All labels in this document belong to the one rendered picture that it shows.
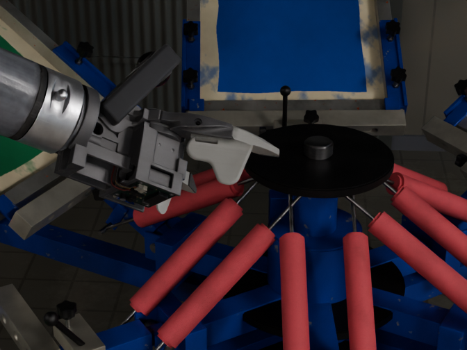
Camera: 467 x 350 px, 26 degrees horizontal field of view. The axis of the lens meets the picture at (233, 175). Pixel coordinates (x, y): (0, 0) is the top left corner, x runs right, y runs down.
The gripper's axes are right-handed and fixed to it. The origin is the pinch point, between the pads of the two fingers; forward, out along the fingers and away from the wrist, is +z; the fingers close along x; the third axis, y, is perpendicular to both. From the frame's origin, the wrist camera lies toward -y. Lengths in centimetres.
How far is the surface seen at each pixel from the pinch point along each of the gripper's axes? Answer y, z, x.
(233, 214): -32, 53, -78
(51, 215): -33, 30, -114
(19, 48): -87, 26, -145
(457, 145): -70, 115, -74
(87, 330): -4, 31, -90
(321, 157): -43, 62, -62
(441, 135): -74, 115, -79
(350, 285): -16, 67, -56
